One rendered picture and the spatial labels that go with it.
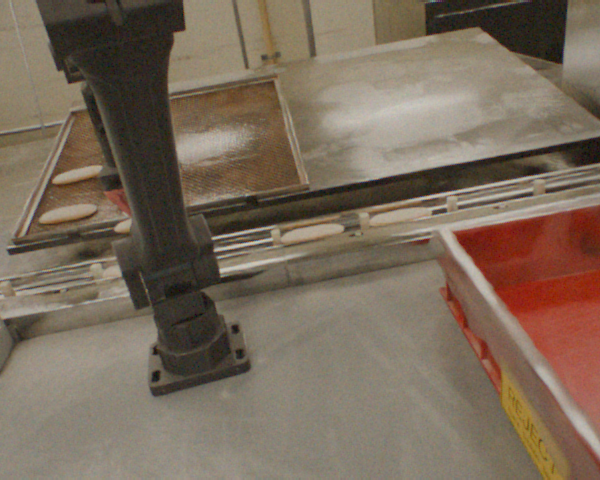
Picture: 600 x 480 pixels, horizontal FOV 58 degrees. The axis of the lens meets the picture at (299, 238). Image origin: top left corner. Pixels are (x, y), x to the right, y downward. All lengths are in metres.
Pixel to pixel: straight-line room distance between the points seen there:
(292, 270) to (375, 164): 0.29
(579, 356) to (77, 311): 0.64
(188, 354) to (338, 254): 0.26
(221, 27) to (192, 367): 3.95
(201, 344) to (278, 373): 0.10
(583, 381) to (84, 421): 0.54
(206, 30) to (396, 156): 3.59
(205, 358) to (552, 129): 0.73
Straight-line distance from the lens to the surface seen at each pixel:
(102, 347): 0.79
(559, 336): 0.68
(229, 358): 0.67
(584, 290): 0.76
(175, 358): 0.65
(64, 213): 1.02
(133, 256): 0.59
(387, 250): 0.78
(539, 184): 0.93
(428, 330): 0.68
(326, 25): 4.23
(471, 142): 1.03
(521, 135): 1.05
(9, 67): 4.82
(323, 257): 0.77
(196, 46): 4.50
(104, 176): 0.76
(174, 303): 0.62
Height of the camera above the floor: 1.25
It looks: 28 degrees down
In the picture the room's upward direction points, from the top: 10 degrees counter-clockwise
